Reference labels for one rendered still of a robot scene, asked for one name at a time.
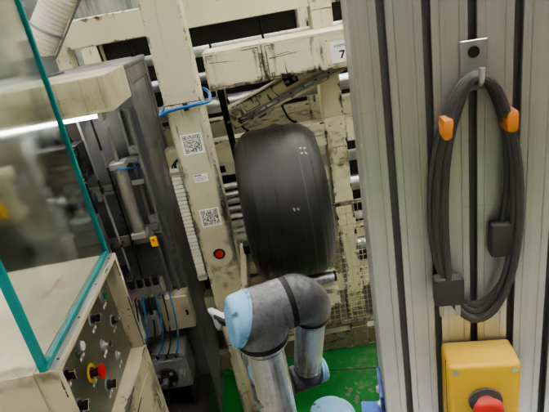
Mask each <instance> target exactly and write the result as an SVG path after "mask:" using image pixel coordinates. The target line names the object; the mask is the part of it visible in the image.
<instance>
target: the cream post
mask: <svg viewBox="0 0 549 412"><path fill-rule="evenodd" d="M137 2H138V6H139V9H140V13H141V19H142V22H143V25H144V28H145V34H146V37H147V41H148V44H149V47H150V53H151V56H152V60H153V63H154V68H155V72H156V75H157V79H158V85H159V88H160V91H161V94H162V98H163V103H164V106H165V110H170V109H172V108H176V107H178V106H182V104H183V102H188V103H189V104H192V103H196V102H200V101H204V97H203V90H202V87H201V82H200V79H199V72H198V68H197V65H196V61H195V57H194V50H193V47H192V42H191V39H190V32H189V29H188V25H187V21H186V17H185V10H184V7H183V2H182V0H137ZM167 119H168V122H169V126H170V129H171V133H172V138H173V141H174V145H175V148H176V154H177V157H178V160H179V164H180V167H181V173H182V176H183V179H184V183H185V188H186V192H187V195H188V199H189V202H190V207H191V211H192V214H193V218H194V223H195V226H196V229H197V232H198V237H199V243H200V245H201V249H202V252H203V258H204V261H205V265H206V268H207V271H208V276H209V280H210V283H211V286H212V292H213V296H214V299H215V303H216V309H217V310H218V311H220V312H224V302H225V299H226V297H227V296H228V295H230V294H232V293H235V292H238V291H239V290H240V289H241V282H240V276H241V261H240V256H239V250H238V246H237V243H236V238H235V235H234V228H233V224H232V221H231V217H230V210H229V206H228V203H227V198H226V195H225V188H224V185H223V181H222V177H221V170H220V166H219V163H218V158H217V155H216V148H215V145H214V140H213V137H212V130H211V126H210V123H209V119H208V112H207V108H206V105H198V106H194V107H190V109H189V110H187V111H184V109H183V110H178V111H174V112H171V113H169V114H167ZM196 132H201V135H202V139H203V145H204V149H205V152H203V153H199V154H191V155H186V156H185V155H184V151H183V148H182V144H181V139H180V136H182V135H186V134H191V133H196ZM203 173H206V174H207V175H208V181H202V182H198V183H195V182H194V175H199V174H203ZM215 207H218V208H219V212H220V216H221V222H222V225H218V226H210V227H205V228H203V225H202V222H201V219H200V216H199V210H202V209H206V208H215ZM218 250H221V251H222V252H223V257H217V256H216V251H218ZM221 327H222V330H223V334H224V337H225V343H226V346H227V350H228V352H229V356H230V362H231V365H232V369H233V372H234V377H235V381H236V384H237V388H238V391H239V396H240V400H241V403H242V407H243V412H260V411H259V410H258V409H257V407H256V404H255V401H254V400H253V396H252V395H253V394H252V388H251V384H250V381H249V378H248V372H247V369H246V367H245V364H244V363H243V360H242V358H241V356H240V354H239V351H238V349H235V348H233V347H232V345H231V343H230V340H229V336H228V333H227V328H226V326H223V325H222V326H221Z"/></svg>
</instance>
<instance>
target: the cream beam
mask: <svg viewBox="0 0 549 412"><path fill-rule="evenodd" d="M341 40H345V39H344V31H343V24H342V25H334V26H329V27H324V28H320V29H312V30H307V31H302V32H298V33H293V34H285V35H280V36H275V37H271V38H263V39H258V41H257V40H253V41H249V42H244V43H236V44H231V45H227V46H222V47H214V48H209V49H206V50H205V51H204V53H203V54H202V57H203V63H204V68H205V71H206V75H207V79H208V86H209V90H210V92H213V91H217V90H222V89H226V88H232V87H239V86H244V85H248V84H254V83H262V82H266V80H267V81H270V80H276V79H280V78H288V77H292V76H298V75H302V74H310V73H315V72H319V71H324V70H329V69H337V68H341V67H346V66H347V62H346V61H343V62H338V63H333V64H332V59H331V52H330V45H329V43H331V42H336V41H341Z"/></svg>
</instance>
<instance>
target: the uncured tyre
mask: <svg viewBox="0 0 549 412"><path fill-rule="evenodd" d="M269 145H272V146H269ZM260 146H264V147H260ZM298 146H306V147H307V149H308V153H309V155H300V154H299V150H298ZM255 147H260V148H255ZM253 148H255V149H253ZM234 169H235V176H236V181H237V187H238V193H239V202H240V206H241V211H242V215H243V223H244V227H245V231H246V235H247V239H248V245H249V248H250V252H251V255H252V260H253V261H254V264H255V267H256V269H257V273H258V274H260V275H262V276H263V277H265V278H266V279H268V280H272V279H275V278H278V277H280V276H282V275H287V274H301V275H314V274H319V273H321V272H323V271H326V270H327V269H328V268H329V267H330V266H331V264H332V263H333V261H334V260H335V258H336V254H337V246H336V230H335V221H334V215H333V204H332V199H331V195H330V189H329V185H328V179H327V174H326V171H325V167H324V162H323V159H322V156H321V154H320V151H319V147H318V144H317V141H316V139H315V135H314V133H313V132H312V131H311V130H310V129H308V128H306V127H305V126H303V125H301V124H300V123H287V124H282V125H278V126H273V127H268V128H260V129H256V130H251V131H248V132H245V133H244V134H242V135H241V137H240V138H239V139H238V140H237V141H236V143H235V144H234ZM299 204H300V205H301V213H292V208H291V206H294V205H299Z"/></svg>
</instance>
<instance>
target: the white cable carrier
mask: <svg viewBox="0 0 549 412"><path fill-rule="evenodd" d="M180 171H181V169H180V165H179V164H178V165H177V166H176V168H174V167H173V169H172V167H171V168H170V173H172V172H180ZM172 181H173V183H172V184H173V185H174V189H175V193H176V197H177V201H178V204H179V205H180V206H179V208H180V210H181V216H182V220H183V223H184V224H185V225H184V226H185V231H186V234H187V239H188V241H189V243H190V249H191V253H192V256H193V259H194V264H195V267H196V271H197V274H198V276H200V275H207V274H208V271H207V268H206V265H205V261H204V258H203V252H202V249H201V247H200V246H201V245H200V243H199V238H198V234H197V230H196V226H195V223H194V219H193V215H192V212H191V207H190V204H189V200H188V196H187V193H186V188H185V185H184V184H185V183H184V181H183V176H182V174H181V175H176V176H172Z"/></svg>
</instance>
